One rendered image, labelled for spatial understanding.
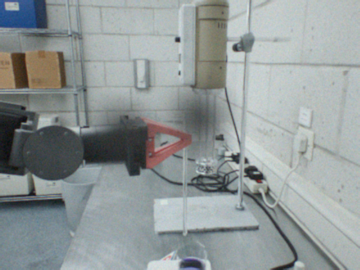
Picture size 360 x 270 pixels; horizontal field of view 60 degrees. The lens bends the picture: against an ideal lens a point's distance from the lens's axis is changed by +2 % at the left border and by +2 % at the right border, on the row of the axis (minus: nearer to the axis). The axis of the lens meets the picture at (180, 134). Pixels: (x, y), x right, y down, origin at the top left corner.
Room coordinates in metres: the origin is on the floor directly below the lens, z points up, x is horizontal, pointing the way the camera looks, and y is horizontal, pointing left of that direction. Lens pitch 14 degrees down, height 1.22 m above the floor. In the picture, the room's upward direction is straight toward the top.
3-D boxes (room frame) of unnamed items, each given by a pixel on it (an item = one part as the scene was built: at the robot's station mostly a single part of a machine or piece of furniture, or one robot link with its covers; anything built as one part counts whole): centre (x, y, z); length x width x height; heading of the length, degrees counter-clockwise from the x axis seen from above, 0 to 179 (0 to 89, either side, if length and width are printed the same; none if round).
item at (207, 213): (0.87, -0.07, 0.76); 0.30 x 0.20 x 0.01; 97
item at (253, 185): (1.21, -0.26, 0.77); 0.40 x 0.06 x 0.04; 7
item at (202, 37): (0.87, -0.06, 1.25); 0.15 x 0.11 x 0.24; 97
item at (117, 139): (0.41, 0.10, 1.10); 0.10 x 0.07 x 0.07; 17
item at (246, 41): (0.93, -0.18, 1.26); 0.25 x 0.11 x 0.05; 97
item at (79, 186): (2.03, 0.67, 0.22); 0.33 x 0.33 x 0.41
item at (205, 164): (0.87, -0.08, 1.02); 0.07 x 0.07 x 0.25
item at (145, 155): (0.44, 0.03, 1.10); 0.09 x 0.07 x 0.07; 107
